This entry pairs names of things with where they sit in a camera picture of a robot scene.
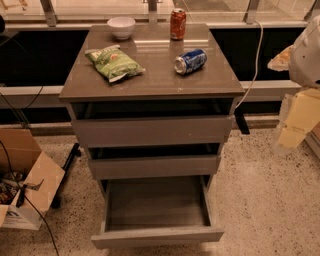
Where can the grey top drawer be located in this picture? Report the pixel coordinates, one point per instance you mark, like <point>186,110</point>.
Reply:
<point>146,123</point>

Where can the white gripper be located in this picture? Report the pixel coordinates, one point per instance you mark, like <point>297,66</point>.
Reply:
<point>307,59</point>

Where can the black stand leg right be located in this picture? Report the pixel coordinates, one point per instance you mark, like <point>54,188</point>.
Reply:
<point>241,122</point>

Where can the cardboard box right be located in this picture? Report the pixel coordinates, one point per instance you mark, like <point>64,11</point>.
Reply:
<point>313,140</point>

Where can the grey drawer cabinet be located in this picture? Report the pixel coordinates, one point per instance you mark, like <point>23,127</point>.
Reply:
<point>153,49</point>

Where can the green chip bag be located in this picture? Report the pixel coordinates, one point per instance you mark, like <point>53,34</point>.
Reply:
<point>113,64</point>

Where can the grey drawer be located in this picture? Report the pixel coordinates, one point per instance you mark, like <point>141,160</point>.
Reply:
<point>146,123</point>
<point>156,211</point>
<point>154,161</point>

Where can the orange soda can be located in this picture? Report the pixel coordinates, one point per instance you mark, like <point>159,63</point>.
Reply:
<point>177,24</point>

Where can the grey bottom drawer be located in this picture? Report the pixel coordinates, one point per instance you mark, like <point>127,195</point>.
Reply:
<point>156,211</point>

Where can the black stand leg left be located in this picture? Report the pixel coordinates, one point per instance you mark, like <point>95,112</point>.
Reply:
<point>75,152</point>

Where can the blue soda can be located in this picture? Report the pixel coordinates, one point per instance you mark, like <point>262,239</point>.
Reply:
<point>190,61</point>

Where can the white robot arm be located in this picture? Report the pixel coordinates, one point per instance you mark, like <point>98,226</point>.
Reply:
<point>302,61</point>

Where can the white ceramic bowl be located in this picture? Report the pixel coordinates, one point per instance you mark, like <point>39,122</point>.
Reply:
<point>121,27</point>

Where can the grey middle drawer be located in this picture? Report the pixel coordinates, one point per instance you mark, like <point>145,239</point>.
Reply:
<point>154,161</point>

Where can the open cardboard box left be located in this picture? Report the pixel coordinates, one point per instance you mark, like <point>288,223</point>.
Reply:
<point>21,153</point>

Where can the black stand leg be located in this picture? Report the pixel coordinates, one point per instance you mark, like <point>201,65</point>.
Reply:
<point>75,152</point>
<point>241,122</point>

